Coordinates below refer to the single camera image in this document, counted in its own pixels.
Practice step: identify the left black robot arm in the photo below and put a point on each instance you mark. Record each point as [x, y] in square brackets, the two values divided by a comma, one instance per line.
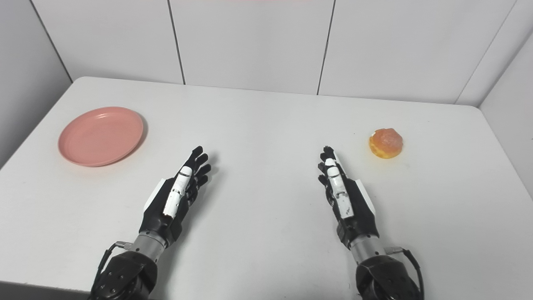
[129, 273]

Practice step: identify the orange cream puff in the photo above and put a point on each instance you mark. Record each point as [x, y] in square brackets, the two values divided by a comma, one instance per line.
[386, 143]

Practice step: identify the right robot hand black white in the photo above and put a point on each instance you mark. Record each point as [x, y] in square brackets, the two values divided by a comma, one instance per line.
[354, 208]

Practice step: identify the pink round plate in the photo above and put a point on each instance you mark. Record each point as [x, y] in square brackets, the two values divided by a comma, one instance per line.
[101, 136]

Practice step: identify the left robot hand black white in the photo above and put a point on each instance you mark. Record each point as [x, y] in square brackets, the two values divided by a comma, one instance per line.
[166, 208]

